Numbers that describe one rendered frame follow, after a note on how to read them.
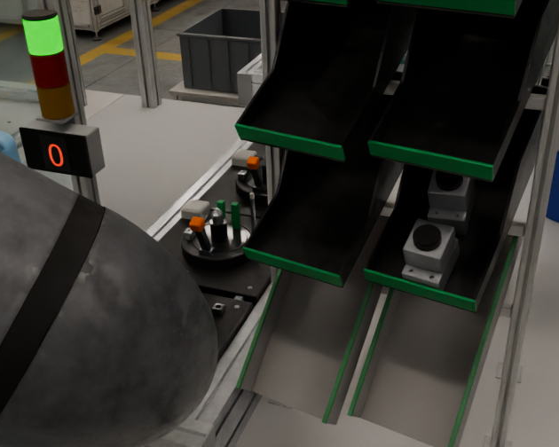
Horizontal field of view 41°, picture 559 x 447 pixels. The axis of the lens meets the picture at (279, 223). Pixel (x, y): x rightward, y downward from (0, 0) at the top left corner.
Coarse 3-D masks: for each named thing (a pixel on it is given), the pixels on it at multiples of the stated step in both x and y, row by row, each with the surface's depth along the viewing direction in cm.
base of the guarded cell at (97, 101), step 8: (88, 96) 235; (96, 96) 235; (104, 96) 234; (112, 96) 234; (120, 96) 234; (88, 104) 229; (96, 104) 229; (104, 104) 228; (88, 112) 223; (96, 112) 223
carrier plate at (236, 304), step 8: (208, 296) 121; (216, 296) 121; (224, 304) 119; (232, 304) 119; (240, 304) 119; (248, 304) 119; (224, 312) 118; (232, 312) 118; (240, 312) 117; (248, 312) 119; (216, 320) 116; (224, 320) 116; (232, 320) 116; (240, 320) 116; (224, 328) 114; (232, 328) 114; (224, 336) 112; (232, 336) 114; (224, 344) 111
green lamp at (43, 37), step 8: (56, 16) 107; (24, 24) 106; (32, 24) 105; (40, 24) 105; (48, 24) 106; (56, 24) 107; (32, 32) 106; (40, 32) 106; (48, 32) 106; (56, 32) 107; (32, 40) 106; (40, 40) 106; (48, 40) 107; (56, 40) 108; (32, 48) 107; (40, 48) 107; (48, 48) 107; (56, 48) 108
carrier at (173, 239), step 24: (192, 216) 143; (216, 216) 130; (240, 216) 144; (168, 240) 137; (192, 240) 133; (216, 240) 132; (240, 240) 132; (192, 264) 130; (216, 264) 128; (240, 264) 129; (264, 264) 129; (216, 288) 123; (240, 288) 123; (264, 288) 124
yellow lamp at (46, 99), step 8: (40, 88) 110; (56, 88) 110; (64, 88) 111; (40, 96) 111; (48, 96) 111; (56, 96) 111; (64, 96) 112; (72, 96) 114; (40, 104) 112; (48, 104) 111; (56, 104) 111; (64, 104) 112; (72, 104) 114; (48, 112) 112; (56, 112) 112; (64, 112) 112; (72, 112) 114
